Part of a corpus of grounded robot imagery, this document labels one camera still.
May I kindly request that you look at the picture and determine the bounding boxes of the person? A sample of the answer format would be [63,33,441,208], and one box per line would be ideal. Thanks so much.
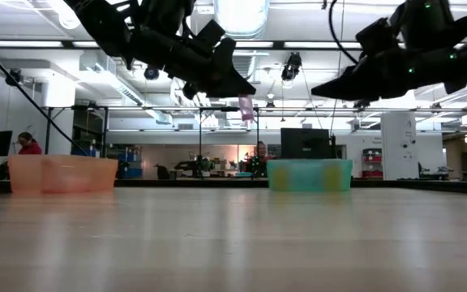
[16,131,44,156]
[251,140,276,178]

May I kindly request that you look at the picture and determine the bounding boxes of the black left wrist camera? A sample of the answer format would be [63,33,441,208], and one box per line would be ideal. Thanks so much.
[194,19,227,49]

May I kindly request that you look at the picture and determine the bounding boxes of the black portal frame with cabinet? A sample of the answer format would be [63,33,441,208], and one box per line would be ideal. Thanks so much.
[43,104,109,157]

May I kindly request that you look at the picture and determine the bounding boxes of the stacked blue boxes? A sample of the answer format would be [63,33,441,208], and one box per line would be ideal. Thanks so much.
[118,146,144,179]

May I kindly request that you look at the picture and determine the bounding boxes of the large black monitor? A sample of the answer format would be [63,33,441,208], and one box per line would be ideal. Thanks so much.
[280,127,336,160]

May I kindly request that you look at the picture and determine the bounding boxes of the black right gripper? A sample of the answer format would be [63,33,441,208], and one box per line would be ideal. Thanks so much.
[311,47,448,102]

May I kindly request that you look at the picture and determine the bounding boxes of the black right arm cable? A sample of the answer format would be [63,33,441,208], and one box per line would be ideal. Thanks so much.
[328,0,359,65]

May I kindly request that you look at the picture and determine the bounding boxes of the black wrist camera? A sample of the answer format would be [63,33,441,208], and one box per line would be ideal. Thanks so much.
[194,19,227,49]
[355,17,400,57]

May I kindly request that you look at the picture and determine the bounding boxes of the thin black diagonal strut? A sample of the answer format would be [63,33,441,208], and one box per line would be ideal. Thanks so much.
[0,35,85,155]

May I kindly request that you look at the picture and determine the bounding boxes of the silver ventilation duct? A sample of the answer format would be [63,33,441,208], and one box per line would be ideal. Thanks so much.
[212,0,271,40]

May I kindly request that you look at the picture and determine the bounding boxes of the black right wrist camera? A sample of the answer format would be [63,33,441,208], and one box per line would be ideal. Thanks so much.
[355,17,400,57]

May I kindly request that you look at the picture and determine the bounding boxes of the red storage shelf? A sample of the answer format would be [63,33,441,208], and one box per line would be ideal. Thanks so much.
[362,148,383,180]

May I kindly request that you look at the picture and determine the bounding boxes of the translucent orange plastic bin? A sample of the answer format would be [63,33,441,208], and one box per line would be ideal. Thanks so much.
[7,154,119,195]

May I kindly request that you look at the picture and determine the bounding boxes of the white square pillar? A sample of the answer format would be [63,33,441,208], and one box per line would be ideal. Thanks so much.
[41,76,76,156]
[380,92,418,182]

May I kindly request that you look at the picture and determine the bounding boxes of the translucent teal plastic bin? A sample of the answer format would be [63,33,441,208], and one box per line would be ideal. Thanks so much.
[265,158,353,193]

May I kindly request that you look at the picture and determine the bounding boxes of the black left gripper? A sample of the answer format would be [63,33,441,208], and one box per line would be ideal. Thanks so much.
[130,27,257,101]

